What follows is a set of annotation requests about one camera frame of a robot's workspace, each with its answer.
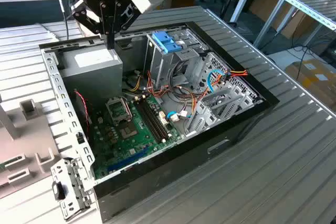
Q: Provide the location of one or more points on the green motherboard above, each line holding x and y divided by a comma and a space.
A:
144, 144

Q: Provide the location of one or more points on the grey metal slot retainer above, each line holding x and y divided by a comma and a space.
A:
71, 182

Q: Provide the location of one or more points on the large brown cardboard box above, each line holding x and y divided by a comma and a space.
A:
262, 5

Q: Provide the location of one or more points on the black plastic latch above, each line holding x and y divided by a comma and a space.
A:
58, 191

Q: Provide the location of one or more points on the black open PC case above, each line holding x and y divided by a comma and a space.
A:
170, 176

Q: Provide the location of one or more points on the black case fan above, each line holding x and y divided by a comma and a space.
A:
81, 113

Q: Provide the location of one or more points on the black RAM slot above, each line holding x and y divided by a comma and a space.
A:
147, 121
150, 120
155, 119

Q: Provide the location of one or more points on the green RAM stick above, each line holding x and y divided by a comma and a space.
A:
2, 165

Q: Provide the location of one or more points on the blue expansion slot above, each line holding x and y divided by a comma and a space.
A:
123, 161

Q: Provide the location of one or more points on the grey optical drive cage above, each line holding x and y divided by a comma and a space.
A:
162, 64

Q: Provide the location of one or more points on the white board connector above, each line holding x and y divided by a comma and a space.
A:
162, 119

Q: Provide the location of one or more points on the beige parts rack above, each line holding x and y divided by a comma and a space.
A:
26, 134

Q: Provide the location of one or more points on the taped cardboard box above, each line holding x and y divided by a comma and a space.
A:
315, 82

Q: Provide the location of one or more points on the blue drive cage latch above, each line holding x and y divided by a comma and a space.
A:
165, 41

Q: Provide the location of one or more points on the CPU socket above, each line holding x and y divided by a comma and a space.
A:
127, 130

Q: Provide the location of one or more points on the grey power supply unit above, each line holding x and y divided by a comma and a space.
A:
92, 77

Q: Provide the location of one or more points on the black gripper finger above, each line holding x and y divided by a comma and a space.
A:
112, 24
105, 19

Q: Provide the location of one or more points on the grey metal disk bay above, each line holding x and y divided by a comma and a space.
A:
207, 119

